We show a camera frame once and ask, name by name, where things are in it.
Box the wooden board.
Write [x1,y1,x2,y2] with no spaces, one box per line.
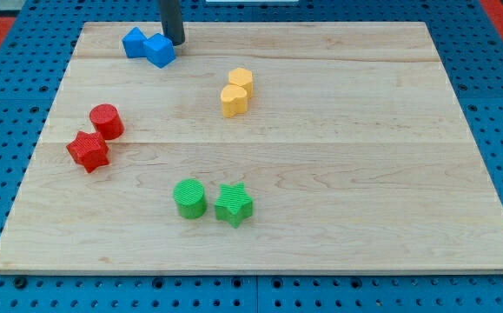
[0,22,503,276]

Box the green star block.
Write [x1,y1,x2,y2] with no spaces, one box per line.
[215,183,254,229]

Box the yellow heart block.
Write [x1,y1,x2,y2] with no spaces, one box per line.
[221,84,248,117]

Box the green cylinder block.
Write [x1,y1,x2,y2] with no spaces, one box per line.
[173,178,207,219]

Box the yellow hexagon block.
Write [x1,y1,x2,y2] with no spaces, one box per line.
[228,68,254,98]

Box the blue cube block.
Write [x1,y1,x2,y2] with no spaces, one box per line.
[143,33,175,68]

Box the red cylinder block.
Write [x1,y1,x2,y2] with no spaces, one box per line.
[89,103,124,140]

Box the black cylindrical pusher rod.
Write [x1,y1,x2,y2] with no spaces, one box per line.
[158,0,185,46]

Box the blue pentagon block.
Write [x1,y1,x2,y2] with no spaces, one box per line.
[122,27,147,58]

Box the red star block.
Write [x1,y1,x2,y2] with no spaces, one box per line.
[66,131,109,173]

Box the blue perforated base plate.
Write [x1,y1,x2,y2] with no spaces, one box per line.
[0,1,503,312]

